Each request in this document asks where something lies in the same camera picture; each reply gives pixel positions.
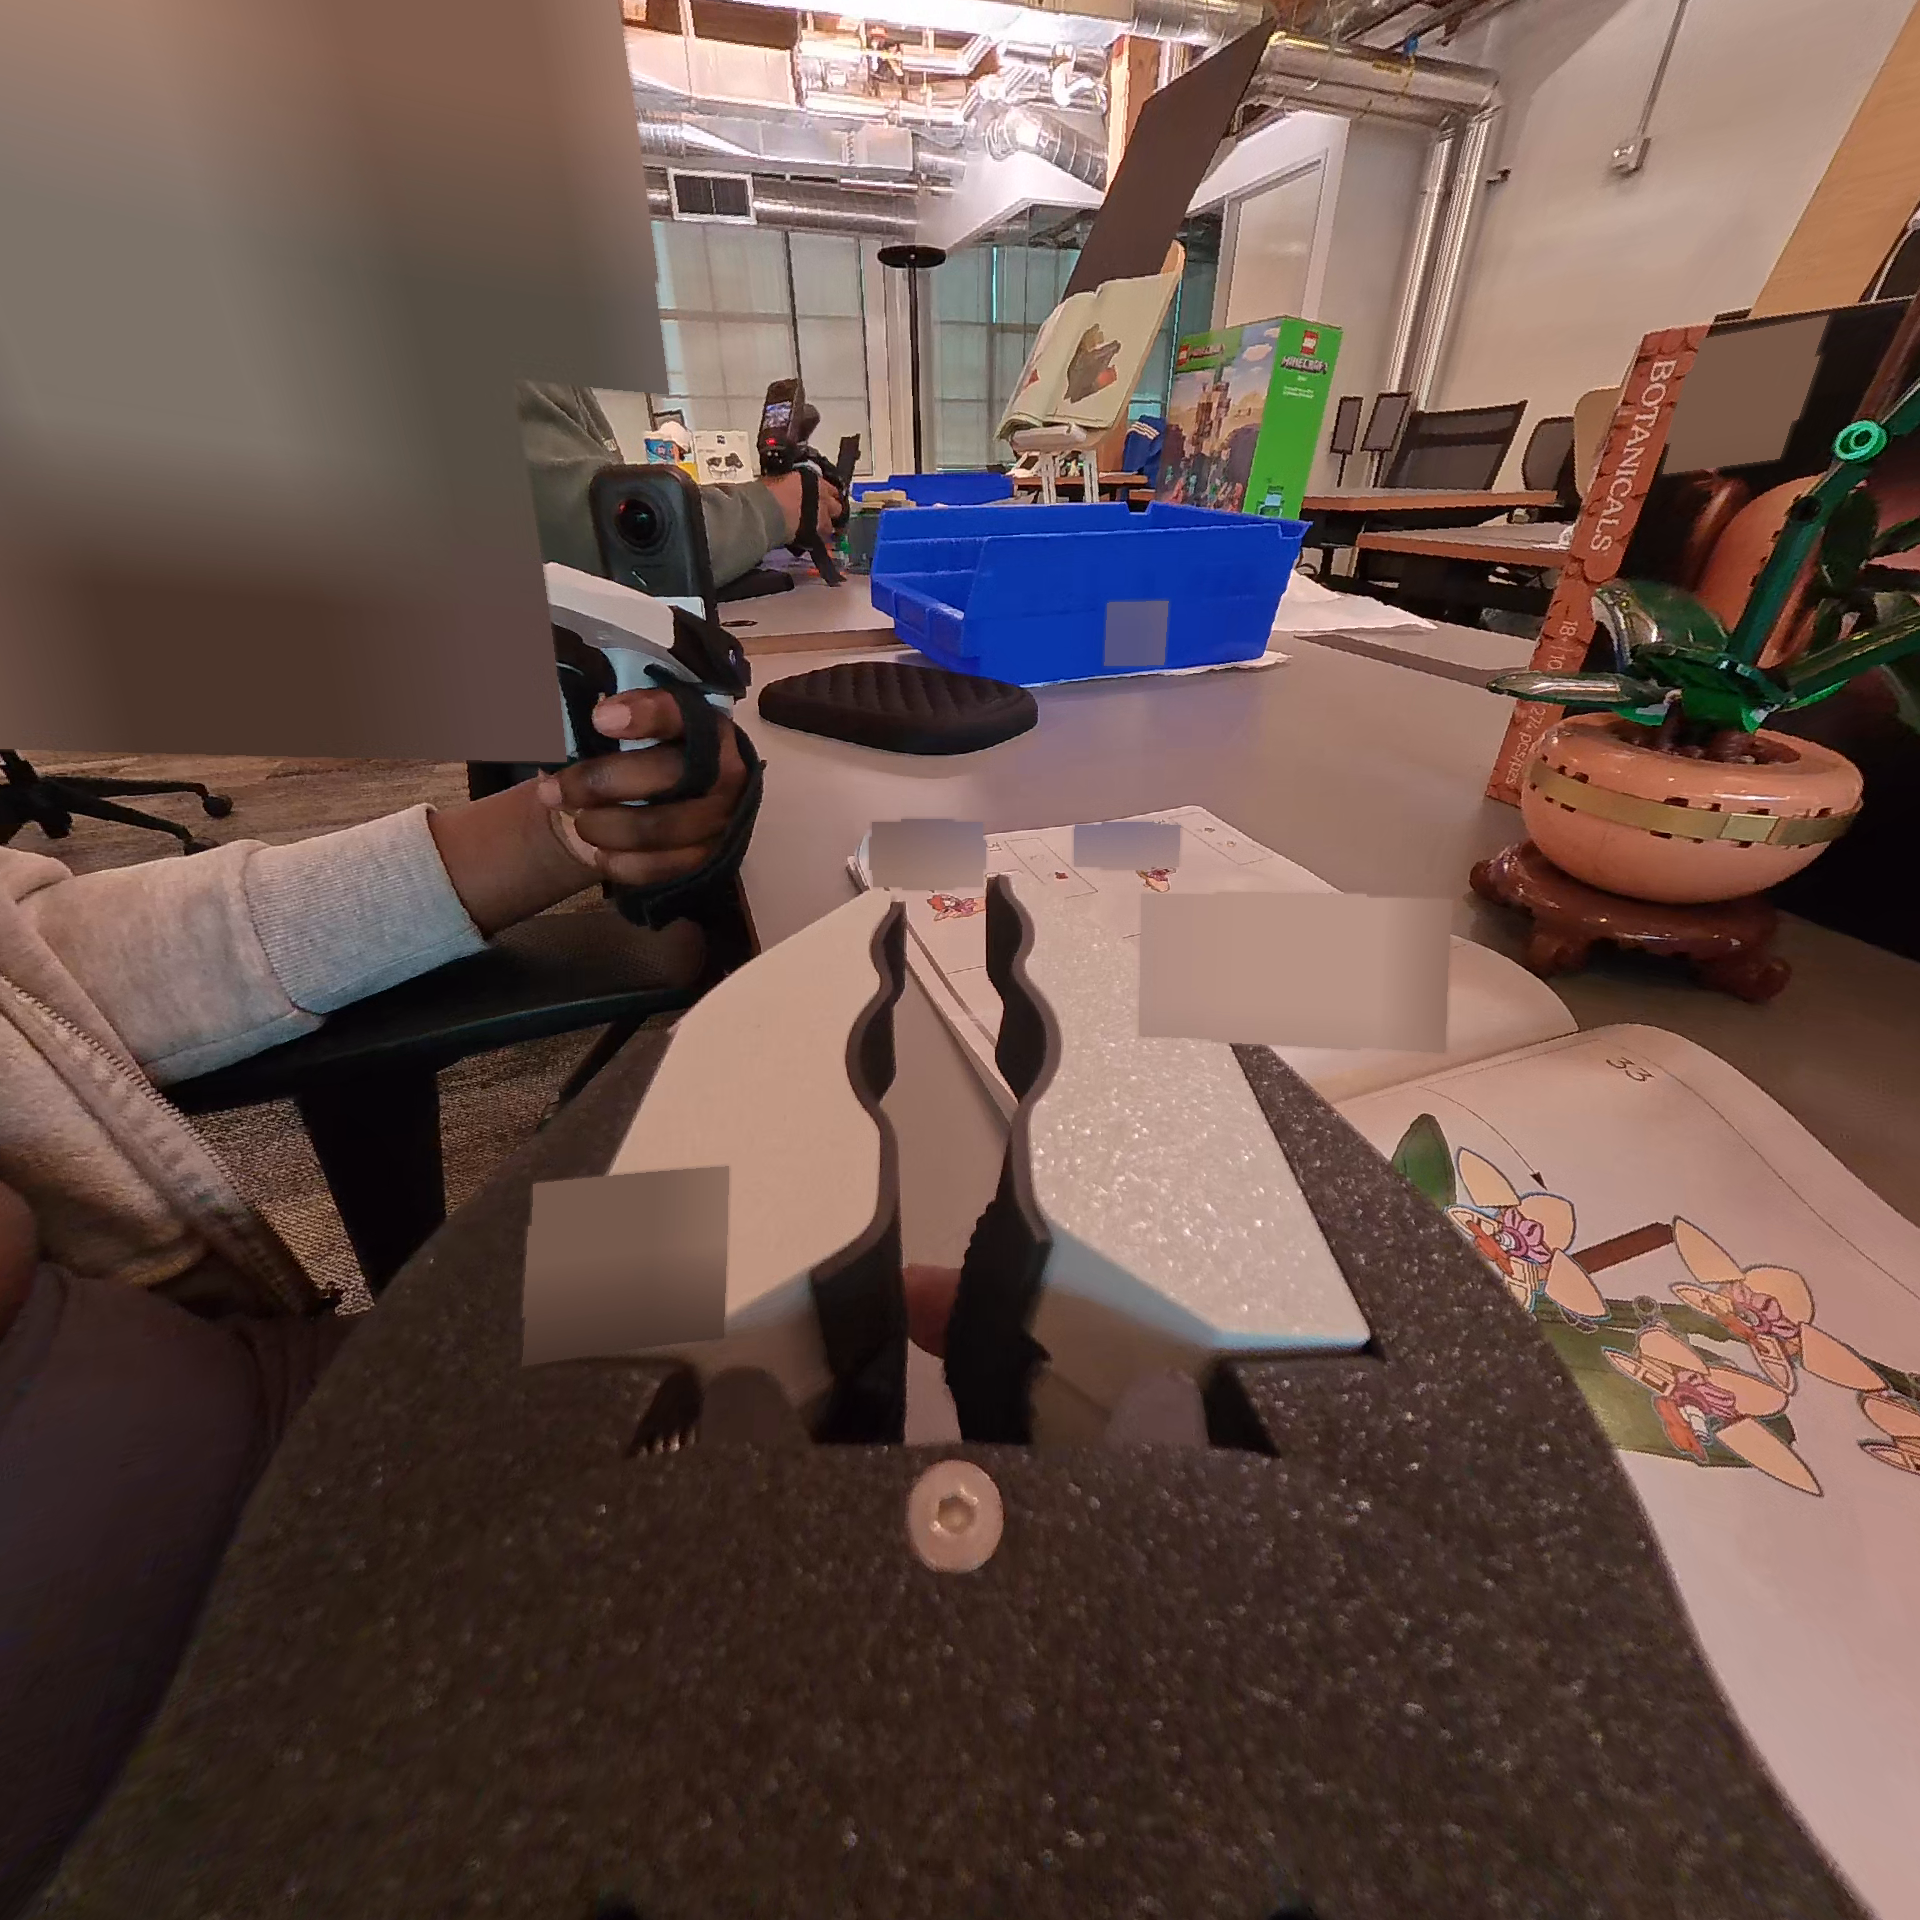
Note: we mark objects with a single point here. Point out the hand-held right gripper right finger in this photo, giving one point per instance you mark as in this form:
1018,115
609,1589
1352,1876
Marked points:
1170,1184

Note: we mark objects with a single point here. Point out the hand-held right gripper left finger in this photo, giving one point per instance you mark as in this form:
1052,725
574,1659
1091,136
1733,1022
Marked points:
780,1080

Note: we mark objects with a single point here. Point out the person's left forearm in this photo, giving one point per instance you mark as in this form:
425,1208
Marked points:
331,938

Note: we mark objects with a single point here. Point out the grey desk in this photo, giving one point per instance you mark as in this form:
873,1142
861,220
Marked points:
1274,765

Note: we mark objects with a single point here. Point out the person's left hand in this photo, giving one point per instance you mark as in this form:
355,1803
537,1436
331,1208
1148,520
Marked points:
661,818

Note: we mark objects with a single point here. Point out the small white box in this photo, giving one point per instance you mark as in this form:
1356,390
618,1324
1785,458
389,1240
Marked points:
722,455

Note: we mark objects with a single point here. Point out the small blue plastic bin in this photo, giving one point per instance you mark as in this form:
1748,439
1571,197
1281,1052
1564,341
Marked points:
930,490

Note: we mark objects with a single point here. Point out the black floor lamp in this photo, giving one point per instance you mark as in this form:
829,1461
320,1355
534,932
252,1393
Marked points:
919,374

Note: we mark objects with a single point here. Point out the black wrist rest pad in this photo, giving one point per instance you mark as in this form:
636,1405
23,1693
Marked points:
901,709

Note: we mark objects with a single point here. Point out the black chair armrest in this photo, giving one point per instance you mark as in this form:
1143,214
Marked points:
450,1022

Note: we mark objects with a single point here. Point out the large blue plastic bin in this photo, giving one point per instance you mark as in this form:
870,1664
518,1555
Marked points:
1051,601

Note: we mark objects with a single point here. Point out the open book on easel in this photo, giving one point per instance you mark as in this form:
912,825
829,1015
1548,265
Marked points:
1094,361

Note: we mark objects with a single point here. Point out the open orchid instruction book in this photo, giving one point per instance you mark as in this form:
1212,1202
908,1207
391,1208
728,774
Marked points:
1665,1201

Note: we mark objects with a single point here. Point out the white paper sheet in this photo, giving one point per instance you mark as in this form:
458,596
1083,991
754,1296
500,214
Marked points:
1351,608

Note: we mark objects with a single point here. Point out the dark brown board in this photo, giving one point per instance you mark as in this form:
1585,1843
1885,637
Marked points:
1170,173

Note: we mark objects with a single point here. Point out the brick orchid in pot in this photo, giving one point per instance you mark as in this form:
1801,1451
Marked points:
1680,810

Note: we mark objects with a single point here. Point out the green brick set box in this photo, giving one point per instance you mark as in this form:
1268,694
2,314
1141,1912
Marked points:
1274,428

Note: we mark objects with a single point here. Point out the black office chair base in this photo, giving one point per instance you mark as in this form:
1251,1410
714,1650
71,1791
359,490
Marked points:
75,795

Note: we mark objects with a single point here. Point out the person's beige hoodie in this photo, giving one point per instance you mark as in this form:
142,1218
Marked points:
91,1141

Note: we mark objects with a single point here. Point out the wooden table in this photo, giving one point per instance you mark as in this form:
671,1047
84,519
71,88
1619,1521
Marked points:
1441,519

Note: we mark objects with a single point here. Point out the black mesh office chair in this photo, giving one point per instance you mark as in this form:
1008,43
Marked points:
1454,442

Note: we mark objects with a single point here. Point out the person's dark trousers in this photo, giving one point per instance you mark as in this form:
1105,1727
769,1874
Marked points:
121,1531

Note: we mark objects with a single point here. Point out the brown botanical set box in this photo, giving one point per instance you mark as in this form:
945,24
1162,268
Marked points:
1613,494

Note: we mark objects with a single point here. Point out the silver ventilation duct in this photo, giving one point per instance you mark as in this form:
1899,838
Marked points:
1381,82

